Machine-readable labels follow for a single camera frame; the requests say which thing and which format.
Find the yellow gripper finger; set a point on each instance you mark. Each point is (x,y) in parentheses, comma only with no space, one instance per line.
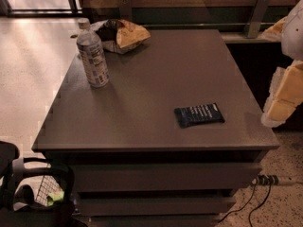
(286,93)
(274,32)

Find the dark blue rxbar wrapper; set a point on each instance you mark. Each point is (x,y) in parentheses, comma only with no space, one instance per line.
(198,115)

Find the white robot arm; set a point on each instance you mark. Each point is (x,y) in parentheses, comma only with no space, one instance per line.
(292,34)

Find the crumpled brown chip bag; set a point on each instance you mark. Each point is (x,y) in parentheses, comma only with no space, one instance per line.
(120,36)

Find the white power strip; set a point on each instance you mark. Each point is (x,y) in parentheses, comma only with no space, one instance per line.
(273,180)

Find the dark grey drawer cabinet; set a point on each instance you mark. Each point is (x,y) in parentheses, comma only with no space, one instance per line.
(134,165)

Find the clear plastic water bottle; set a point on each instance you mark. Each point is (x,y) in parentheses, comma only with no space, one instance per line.
(92,54)

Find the green crumpled wrapper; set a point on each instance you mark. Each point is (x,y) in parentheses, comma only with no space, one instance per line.
(54,197)

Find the black office chair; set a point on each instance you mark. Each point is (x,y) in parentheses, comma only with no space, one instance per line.
(20,178)

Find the grey metal wall bracket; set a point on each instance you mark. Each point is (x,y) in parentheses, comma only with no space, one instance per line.
(253,26)
(125,9)

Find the wire mesh basket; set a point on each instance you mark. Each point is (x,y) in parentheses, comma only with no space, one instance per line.
(48,187)

